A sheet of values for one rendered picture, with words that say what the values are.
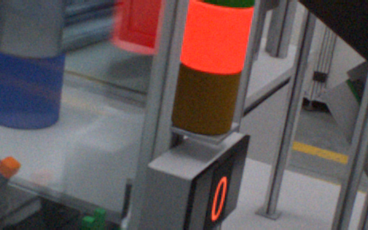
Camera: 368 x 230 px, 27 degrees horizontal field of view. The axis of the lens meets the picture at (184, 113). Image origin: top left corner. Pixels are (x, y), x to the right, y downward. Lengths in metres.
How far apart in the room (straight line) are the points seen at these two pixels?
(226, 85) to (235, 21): 0.05
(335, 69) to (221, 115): 4.29
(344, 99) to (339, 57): 3.84
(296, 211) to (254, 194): 0.09
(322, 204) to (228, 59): 0.96
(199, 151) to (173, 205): 0.06
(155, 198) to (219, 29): 0.14
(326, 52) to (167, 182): 4.30
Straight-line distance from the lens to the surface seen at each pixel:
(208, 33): 0.58
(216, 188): 0.62
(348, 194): 1.03
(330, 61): 4.88
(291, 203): 1.50
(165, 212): 0.59
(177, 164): 0.59
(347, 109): 1.03
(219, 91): 0.59
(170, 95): 0.61
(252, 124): 2.20
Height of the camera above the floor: 1.47
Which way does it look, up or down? 19 degrees down
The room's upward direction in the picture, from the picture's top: 9 degrees clockwise
